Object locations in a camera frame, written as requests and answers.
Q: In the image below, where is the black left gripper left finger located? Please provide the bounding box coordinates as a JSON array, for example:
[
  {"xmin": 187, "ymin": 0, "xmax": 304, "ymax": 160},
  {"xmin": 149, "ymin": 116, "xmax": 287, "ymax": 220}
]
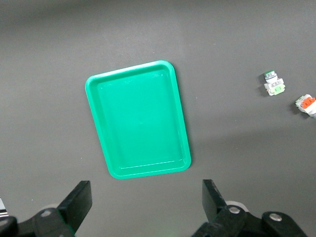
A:
[{"xmin": 32, "ymin": 180, "xmax": 93, "ymax": 237}]

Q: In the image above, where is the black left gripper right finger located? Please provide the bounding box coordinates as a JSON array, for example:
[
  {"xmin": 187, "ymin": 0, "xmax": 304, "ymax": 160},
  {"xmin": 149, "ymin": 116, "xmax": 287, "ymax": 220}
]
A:
[{"xmin": 192, "ymin": 179, "xmax": 247, "ymax": 237}]

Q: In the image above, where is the green button green contact block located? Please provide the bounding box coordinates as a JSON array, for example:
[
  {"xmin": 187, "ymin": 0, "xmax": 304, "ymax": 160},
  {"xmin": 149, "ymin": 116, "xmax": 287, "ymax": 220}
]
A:
[{"xmin": 263, "ymin": 71, "xmax": 286, "ymax": 97}]

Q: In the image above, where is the white orange connector block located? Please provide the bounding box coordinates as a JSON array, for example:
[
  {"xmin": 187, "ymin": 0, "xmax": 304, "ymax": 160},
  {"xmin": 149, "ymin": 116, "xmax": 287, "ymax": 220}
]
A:
[{"xmin": 295, "ymin": 94, "xmax": 316, "ymax": 119}]

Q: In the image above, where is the green plastic tray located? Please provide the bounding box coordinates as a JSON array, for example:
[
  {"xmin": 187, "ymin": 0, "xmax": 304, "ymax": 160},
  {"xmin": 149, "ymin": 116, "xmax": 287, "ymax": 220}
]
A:
[{"xmin": 84, "ymin": 60, "xmax": 192, "ymax": 180}]

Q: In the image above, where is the dark grey table mat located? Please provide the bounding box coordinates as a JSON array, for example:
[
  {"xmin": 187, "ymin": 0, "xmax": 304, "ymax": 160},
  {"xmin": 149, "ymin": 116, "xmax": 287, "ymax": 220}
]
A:
[{"xmin": 0, "ymin": 0, "xmax": 316, "ymax": 237}]

